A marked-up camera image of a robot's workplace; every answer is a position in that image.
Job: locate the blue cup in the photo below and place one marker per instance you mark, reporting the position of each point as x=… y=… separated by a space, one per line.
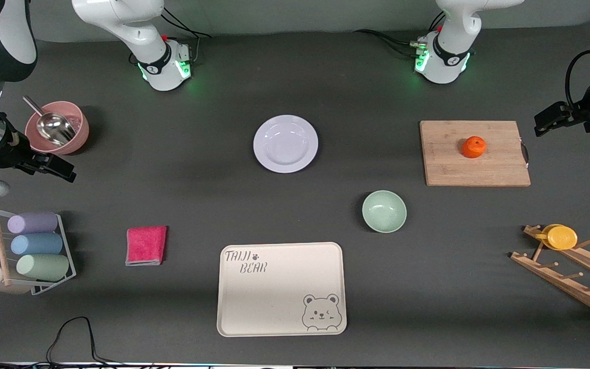
x=36 y=244

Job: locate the green cup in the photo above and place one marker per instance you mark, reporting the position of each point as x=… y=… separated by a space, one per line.
x=43 y=267

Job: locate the purple cup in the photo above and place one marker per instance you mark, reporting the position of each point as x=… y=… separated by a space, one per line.
x=33 y=223

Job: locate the orange fruit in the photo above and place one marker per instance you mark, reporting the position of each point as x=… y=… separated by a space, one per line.
x=473 y=147

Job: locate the white round plate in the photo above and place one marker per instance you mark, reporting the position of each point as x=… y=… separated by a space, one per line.
x=285 y=143

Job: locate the wooden cutting board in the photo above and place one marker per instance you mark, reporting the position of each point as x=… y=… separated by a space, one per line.
x=448 y=164

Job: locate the metal scoop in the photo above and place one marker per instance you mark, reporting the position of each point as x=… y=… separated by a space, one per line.
x=54 y=128

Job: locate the yellow cup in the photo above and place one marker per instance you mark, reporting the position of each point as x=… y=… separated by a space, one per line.
x=561 y=237

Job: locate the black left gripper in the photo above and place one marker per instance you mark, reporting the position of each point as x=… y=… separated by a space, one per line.
x=577 y=115

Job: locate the cream bear print tray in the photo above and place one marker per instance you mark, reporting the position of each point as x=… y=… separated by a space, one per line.
x=281 y=289

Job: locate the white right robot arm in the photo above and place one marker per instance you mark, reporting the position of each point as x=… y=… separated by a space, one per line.
x=116 y=20

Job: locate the wooden peg drying rack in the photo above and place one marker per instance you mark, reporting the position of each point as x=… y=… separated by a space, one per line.
x=556 y=281

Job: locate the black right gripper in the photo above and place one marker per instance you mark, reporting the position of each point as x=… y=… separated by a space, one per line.
x=12 y=152

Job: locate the pink bowl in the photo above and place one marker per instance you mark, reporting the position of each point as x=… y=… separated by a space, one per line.
x=83 y=136

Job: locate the pink folded cloth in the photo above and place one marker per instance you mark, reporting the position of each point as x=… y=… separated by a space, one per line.
x=146 y=245

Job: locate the light green bowl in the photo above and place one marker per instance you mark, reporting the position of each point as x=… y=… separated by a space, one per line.
x=384 y=211

